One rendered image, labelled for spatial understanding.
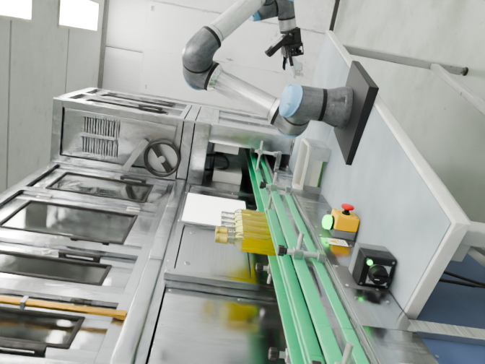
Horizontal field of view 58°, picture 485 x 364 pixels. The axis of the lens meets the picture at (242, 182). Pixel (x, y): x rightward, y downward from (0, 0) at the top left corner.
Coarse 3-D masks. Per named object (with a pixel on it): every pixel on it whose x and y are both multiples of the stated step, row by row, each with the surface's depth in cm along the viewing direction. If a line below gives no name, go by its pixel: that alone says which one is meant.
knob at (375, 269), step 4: (372, 268) 102; (376, 268) 102; (380, 268) 102; (384, 268) 102; (368, 272) 103; (372, 272) 102; (376, 272) 101; (380, 272) 101; (384, 272) 101; (368, 276) 103; (372, 276) 101; (376, 276) 101; (380, 276) 101; (384, 276) 101; (372, 280) 102; (376, 280) 100; (380, 280) 100; (384, 280) 100; (388, 280) 100; (376, 284) 102; (380, 284) 102
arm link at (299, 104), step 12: (288, 84) 154; (288, 96) 150; (300, 96) 149; (312, 96) 149; (288, 108) 150; (300, 108) 150; (312, 108) 150; (288, 120) 159; (300, 120) 156; (312, 120) 155
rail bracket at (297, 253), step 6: (300, 234) 116; (300, 240) 116; (282, 246) 117; (294, 246) 118; (300, 246) 117; (276, 252) 118; (282, 252) 116; (288, 252) 117; (294, 252) 116; (300, 252) 116; (306, 252) 117; (312, 252) 118; (318, 252) 118; (324, 252) 118; (294, 258) 117; (300, 258) 117; (318, 258) 117; (324, 258) 117
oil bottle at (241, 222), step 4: (236, 220) 167; (240, 220) 166; (244, 220) 167; (248, 220) 168; (252, 220) 169; (236, 224) 165; (240, 224) 164; (244, 224) 164; (248, 224) 164; (252, 224) 165; (256, 224) 166; (260, 224) 166; (264, 224) 167; (268, 228) 165
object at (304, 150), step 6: (300, 144) 190; (306, 144) 179; (300, 150) 191; (306, 150) 191; (300, 156) 192; (306, 156) 176; (300, 162) 192; (306, 162) 176; (300, 168) 193; (306, 168) 177; (294, 174) 194; (300, 174) 194; (294, 180) 195; (294, 186) 191; (300, 186) 179
